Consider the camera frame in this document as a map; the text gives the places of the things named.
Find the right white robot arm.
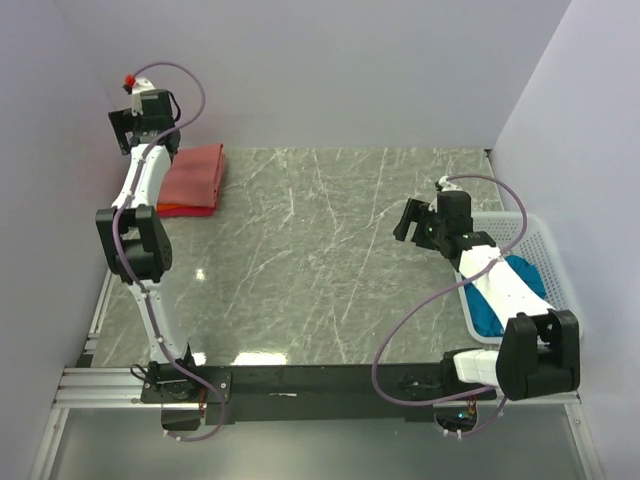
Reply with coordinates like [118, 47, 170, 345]
[393, 190, 581, 400]

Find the aluminium rail frame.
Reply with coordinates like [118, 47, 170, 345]
[29, 214, 606, 480]

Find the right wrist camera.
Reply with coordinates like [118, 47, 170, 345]
[435, 176, 462, 192]

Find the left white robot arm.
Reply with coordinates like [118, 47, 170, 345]
[95, 80, 190, 364]

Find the salmon pink t shirt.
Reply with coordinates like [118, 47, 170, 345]
[158, 143, 226, 207]

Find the white plastic basket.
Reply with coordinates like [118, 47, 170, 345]
[459, 212, 582, 345]

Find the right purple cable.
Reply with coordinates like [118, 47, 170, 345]
[371, 173, 529, 435]

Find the blue t shirt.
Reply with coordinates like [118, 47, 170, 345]
[464, 255, 546, 338]

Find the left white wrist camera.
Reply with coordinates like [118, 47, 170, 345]
[123, 75, 155, 116]

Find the folded orange t shirt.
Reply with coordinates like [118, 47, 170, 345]
[156, 203, 215, 216]

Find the black base beam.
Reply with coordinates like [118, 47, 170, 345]
[129, 361, 497, 431]

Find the folded magenta t shirt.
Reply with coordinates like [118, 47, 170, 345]
[157, 206, 215, 218]

